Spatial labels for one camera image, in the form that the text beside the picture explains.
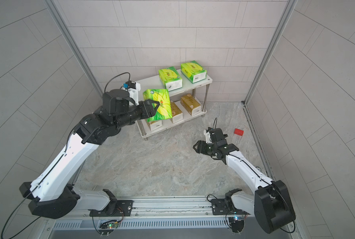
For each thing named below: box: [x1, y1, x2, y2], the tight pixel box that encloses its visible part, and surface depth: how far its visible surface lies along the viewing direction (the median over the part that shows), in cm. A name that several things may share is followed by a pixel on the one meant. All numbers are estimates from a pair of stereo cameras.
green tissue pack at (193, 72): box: [180, 60, 208, 84], surface depth 83 cm
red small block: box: [233, 128, 244, 136], surface depth 100 cm
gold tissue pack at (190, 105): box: [180, 93, 202, 117], surface depth 104 cm
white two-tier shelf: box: [140, 84, 209, 142], surface depth 97 cm
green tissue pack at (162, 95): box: [143, 88, 173, 123], surface depth 61 cm
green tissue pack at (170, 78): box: [158, 66, 183, 92], surface depth 77 cm
